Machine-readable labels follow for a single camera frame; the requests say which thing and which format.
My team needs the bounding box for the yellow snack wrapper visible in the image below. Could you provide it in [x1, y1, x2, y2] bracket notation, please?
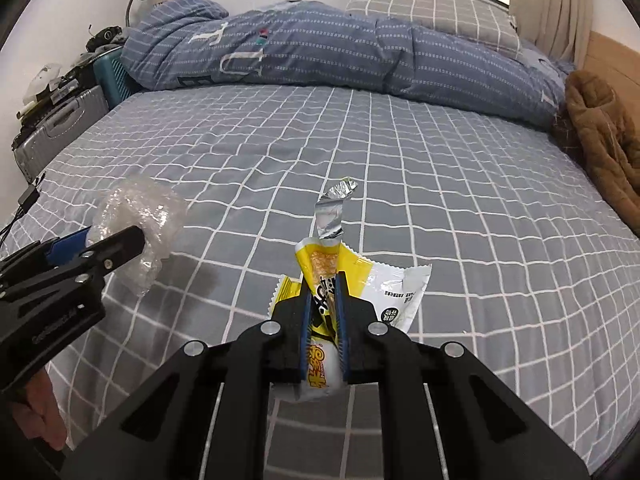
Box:
[269, 178, 432, 402]

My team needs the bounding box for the person's left hand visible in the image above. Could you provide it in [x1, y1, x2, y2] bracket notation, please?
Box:
[10, 368, 67, 451]

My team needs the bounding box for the grey suitcase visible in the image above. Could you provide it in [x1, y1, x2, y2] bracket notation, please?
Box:
[12, 86, 108, 183]

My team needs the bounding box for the grey checked bed sheet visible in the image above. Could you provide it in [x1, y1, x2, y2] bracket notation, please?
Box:
[6, 86, 639, 470]

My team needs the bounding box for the teal suitcase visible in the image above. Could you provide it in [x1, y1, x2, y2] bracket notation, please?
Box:
[92, 47, 142, 110]

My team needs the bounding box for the blue striped duvet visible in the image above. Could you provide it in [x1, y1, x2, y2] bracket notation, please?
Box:
[120, 0, 564, 129]

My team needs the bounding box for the brown fleece jacket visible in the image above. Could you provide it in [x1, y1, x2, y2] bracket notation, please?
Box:
[551, 70, 640, 233]

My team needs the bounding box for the wooden headboard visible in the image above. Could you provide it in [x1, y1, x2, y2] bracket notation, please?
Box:
[584, 32, 640, 126]

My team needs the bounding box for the grey checked pillow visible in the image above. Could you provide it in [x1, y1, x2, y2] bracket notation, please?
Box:
[346, 0, 521, 58]

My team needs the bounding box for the beige curtain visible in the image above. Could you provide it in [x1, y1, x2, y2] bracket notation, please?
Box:
[510, 0, 593, 68]

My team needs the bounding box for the black charging cable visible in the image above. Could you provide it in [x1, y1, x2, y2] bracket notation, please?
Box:
[0, 171, 48, 248]

